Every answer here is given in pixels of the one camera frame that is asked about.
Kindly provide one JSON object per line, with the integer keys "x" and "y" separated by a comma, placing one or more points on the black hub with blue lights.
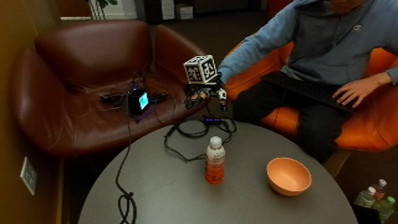
{"x": 214, "y": 120}

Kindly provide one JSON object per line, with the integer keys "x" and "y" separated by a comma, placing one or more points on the black keyboard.
{"x": 310, "y": 89}

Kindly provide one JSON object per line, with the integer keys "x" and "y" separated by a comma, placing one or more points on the white marker cube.
{"x": 200, "y": 69}

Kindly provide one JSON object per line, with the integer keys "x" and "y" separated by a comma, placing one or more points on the orange armchair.
{"x": 369, "y": 124}

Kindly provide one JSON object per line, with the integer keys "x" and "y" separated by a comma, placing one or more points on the small black device lit screen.
{"x": 139, "y": 102}

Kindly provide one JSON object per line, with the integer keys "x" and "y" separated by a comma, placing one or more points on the the person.
{"x": 332, "y": 46}

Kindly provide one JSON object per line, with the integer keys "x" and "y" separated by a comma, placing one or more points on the flat black box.
{"x": 113, "y": 99}

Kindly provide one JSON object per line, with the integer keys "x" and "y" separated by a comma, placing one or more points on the orange drink bottle white cap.
{"x": 215, "y": 161}

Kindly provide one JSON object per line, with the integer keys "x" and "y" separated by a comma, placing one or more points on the brown leather armchair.
{"x": 95, "y": 84}

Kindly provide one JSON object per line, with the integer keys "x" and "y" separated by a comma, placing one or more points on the white cardboard box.
{"x": 184, "y": 11}

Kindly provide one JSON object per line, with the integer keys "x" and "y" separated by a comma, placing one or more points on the orange bowl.
{"x": 288, "y": 176}

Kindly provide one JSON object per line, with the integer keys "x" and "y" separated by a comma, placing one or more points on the white cabinet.
{"x": 167, "y": 9}

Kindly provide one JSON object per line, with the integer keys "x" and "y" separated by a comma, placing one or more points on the pink drink bottle white cap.
{"x": 380, "y": 188}

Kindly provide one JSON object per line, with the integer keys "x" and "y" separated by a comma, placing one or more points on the clear bottle white cap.
{"x": 365, "y": 197}

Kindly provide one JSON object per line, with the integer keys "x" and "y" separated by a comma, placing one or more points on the green bottle green cap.
{"x": 387, "y": 207}

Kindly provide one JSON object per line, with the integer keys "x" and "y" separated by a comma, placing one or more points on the white wall socket plate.
{"x": 29, "y": 175}

